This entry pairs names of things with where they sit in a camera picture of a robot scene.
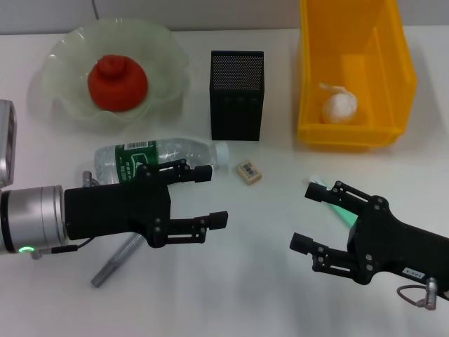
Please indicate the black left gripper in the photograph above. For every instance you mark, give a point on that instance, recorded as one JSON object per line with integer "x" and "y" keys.
{"x": 115, "y": 210}

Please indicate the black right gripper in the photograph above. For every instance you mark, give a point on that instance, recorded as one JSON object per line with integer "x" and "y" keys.
{"x": 393, "y": 245}

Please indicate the mint green pen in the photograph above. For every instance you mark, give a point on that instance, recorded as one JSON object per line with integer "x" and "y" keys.
{"x": 345, "y": 214}

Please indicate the clear green-label water bottle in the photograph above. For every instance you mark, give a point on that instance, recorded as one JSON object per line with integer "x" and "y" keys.
{"x": 105, "y": 161}

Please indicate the white paper ball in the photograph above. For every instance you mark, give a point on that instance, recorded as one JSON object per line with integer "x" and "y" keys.
{"x": 338, "y": 107}

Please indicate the red-orange knitted toy orange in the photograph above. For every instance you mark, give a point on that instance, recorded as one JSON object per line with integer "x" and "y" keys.
{"x": 115, "y": 87}

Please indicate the beige eraser with barcode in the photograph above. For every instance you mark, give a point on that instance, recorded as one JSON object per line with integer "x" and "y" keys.
{"x": 249, "y": 172}

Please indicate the black mesh pen holder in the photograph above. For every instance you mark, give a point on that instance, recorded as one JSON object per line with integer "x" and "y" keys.
{"x": 236, "y": 105}

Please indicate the grey metallic pen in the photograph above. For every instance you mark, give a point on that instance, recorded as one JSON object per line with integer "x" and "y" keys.
{"x": 112, "y": 267}

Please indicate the pale green glass fruit plate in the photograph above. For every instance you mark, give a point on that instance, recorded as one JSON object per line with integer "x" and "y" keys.
{"x": 70, "y": 56}

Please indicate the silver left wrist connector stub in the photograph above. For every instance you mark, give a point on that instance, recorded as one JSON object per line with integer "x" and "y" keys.
{"x": 88, "y": 179}

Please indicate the yellow plastic bin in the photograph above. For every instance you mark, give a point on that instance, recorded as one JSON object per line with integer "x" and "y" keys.
{"x": 350, "y": 45}

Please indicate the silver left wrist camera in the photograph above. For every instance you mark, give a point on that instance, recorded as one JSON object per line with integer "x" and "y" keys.
{"x": 5, "y": 147}

